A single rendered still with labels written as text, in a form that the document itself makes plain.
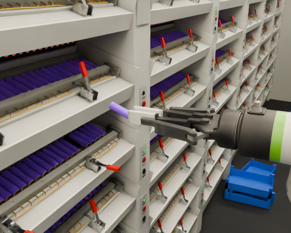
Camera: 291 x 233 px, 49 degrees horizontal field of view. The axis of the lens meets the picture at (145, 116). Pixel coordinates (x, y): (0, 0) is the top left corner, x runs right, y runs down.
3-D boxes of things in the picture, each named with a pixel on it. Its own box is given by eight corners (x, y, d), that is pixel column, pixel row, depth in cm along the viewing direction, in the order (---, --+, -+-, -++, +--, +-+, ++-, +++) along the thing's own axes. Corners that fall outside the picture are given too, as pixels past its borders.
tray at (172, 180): (198, 162, 171) (208, 142, 165) (146, 235, 122) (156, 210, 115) (166, 144, 177) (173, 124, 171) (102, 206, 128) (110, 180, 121)
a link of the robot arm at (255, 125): (267, 174, 57) (274, 150, 64) (274, 113, 52) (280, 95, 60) (232, 167, 59) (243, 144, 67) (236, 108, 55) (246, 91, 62)
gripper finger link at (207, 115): (211, 116, 63) (214, 113, 64) (161, 107, 69) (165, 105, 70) (210, 134, 65) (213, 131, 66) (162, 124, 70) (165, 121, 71)
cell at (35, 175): (21, 166, 77) (41, 180, 75) (15, 169, 75) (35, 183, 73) (21, 160, 76) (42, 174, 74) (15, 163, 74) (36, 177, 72)
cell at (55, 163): (39, 155, 82) (59, 167, 80) (34, 158, 80) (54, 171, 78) (40, 149, 81) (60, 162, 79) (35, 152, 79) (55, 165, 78)
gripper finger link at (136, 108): (161, 110, 68) (162, 109, 69) (132, 106, 71) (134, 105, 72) (161, 123, 69) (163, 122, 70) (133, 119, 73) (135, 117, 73)
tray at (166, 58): (206, 55, 150) (218, 27, 143) (146, 89, 100) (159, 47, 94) (168, 39, 156) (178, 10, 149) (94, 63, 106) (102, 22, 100)
